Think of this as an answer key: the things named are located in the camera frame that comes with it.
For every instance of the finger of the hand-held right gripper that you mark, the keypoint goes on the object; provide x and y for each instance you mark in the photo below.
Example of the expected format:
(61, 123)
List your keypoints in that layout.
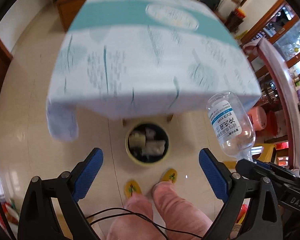
(277, 167)
(250, 168)

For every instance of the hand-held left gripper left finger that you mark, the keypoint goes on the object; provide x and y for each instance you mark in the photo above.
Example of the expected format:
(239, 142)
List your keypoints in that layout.
(88, 173)

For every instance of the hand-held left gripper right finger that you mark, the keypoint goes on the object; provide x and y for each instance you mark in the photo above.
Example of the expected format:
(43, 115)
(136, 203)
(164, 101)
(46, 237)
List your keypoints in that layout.
(213, 176)

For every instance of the clear plastic bottle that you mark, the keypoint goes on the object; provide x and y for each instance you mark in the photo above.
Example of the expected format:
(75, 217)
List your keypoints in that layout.
(230, 125)

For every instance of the black yellow-rimmed trash bin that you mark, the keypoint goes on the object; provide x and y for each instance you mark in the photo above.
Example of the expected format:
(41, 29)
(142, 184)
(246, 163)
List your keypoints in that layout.
(163, 135)

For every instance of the yellow slipper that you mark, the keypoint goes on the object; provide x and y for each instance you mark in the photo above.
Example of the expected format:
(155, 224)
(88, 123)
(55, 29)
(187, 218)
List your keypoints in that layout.
(133, 189)
(169, 175)

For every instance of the pink plastic stool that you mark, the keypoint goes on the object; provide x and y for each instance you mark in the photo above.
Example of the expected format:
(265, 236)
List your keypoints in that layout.
(258, 117)

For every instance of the wooden dining table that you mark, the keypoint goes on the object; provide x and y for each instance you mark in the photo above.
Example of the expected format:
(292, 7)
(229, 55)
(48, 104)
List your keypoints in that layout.
(170, 118)

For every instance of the pink-cloth covered table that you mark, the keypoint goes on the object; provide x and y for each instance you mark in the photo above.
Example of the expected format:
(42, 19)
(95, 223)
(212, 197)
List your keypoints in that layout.
(277, 67)

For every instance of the leaf-print tablecloth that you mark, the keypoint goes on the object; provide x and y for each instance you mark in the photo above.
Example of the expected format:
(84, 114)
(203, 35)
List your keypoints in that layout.
(140, 67)

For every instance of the wooden glass door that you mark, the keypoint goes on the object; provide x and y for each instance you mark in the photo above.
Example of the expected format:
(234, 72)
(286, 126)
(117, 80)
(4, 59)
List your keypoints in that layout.
(287, 30)

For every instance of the black tall woven basket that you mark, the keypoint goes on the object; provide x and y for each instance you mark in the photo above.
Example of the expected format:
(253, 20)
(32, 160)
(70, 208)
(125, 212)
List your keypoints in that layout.
(233, 22)

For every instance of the wooden drawer cabinet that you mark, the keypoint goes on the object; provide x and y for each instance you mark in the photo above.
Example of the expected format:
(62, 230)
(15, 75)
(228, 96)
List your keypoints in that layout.
(70, 10)

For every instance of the dark green air fryer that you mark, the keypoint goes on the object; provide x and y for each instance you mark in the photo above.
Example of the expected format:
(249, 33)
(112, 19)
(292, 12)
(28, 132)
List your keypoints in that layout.
(210, 0)

